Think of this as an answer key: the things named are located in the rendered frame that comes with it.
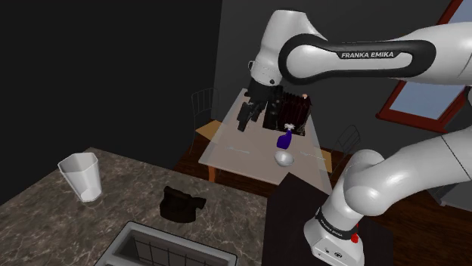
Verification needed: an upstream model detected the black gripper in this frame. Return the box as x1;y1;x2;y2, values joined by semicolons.
236;78;274;133

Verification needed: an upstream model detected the black dish rack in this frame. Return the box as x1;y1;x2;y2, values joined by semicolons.
262;91;313;138

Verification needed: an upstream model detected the blue spray bottle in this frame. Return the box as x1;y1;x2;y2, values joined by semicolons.
275;123;297;150

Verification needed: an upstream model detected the pale dining table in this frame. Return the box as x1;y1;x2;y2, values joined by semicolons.
197;87;335;196

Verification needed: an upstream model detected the white bowl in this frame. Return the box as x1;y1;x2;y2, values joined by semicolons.
274;150;296;168

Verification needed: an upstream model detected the dark robot stand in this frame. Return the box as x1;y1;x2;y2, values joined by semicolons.
260;172;396;266

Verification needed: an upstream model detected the black lidded pot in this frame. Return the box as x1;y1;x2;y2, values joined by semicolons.
159;185;207;224

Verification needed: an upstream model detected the red-framed window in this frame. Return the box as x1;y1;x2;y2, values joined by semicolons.
375;0;472;135

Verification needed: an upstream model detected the white faceted cup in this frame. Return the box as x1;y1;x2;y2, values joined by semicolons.
57;152;103;203

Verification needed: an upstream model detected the wire-back chair with wooden seat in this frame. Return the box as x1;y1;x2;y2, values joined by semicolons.
188;87;224;156
319;125;362;175

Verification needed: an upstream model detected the grey sink with wire grid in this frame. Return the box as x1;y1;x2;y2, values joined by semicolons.
94;220;239;266

